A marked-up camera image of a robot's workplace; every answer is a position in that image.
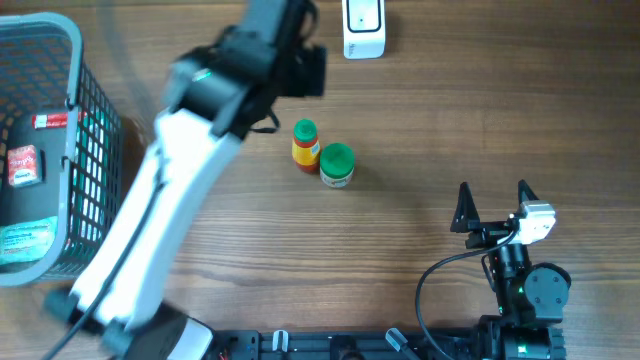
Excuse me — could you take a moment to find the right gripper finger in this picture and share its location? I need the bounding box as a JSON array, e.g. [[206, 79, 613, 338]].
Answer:
[[450, 182, 481, 233], [518, 179, 539, 204]]

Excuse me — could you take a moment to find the green lid jar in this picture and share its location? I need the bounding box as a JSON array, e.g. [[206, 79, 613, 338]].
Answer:
[[320, 143, 355, 188]]

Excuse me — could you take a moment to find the yellow sauce bottle green cap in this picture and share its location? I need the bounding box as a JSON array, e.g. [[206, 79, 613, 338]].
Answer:
[[292, 119, 321, 173]]

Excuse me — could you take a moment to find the red white toothpaste box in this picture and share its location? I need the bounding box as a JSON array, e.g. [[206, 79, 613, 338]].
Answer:
[[31, 112, 70, 130]]

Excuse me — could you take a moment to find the small red white carton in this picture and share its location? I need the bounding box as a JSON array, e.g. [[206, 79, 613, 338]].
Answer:
[[7, 145, 42, 187]]

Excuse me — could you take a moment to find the teal white tissue pack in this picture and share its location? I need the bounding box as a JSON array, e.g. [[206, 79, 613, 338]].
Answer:
[[1, 216, 58, 265]]

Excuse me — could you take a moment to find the green 3M gloves pack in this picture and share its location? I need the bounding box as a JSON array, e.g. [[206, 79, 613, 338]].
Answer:
[[71, 111, 114, 243]]

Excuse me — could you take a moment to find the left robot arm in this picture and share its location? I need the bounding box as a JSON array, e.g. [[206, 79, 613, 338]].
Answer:
[[45, 0, 327, 359]]

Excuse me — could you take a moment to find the white barcode scanner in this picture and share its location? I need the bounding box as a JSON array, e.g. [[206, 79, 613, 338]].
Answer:
[[342, 0, 386, 60]]

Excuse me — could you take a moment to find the grey plastic mesh basket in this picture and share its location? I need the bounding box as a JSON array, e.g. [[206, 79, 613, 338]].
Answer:
[[1, 12, 124, 287]]

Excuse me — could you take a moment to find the right camera black cable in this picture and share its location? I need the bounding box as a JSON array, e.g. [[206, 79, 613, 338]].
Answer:
[[414, 227, 521, 360]]

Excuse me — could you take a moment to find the camera black cable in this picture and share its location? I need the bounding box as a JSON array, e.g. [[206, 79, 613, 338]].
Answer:
[[414, 227, 521, 360], [42, 149, 169, 360]]

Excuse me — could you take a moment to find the left camera black cable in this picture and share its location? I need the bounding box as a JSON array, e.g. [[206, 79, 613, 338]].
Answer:
[[42, 149, 169, 360]]

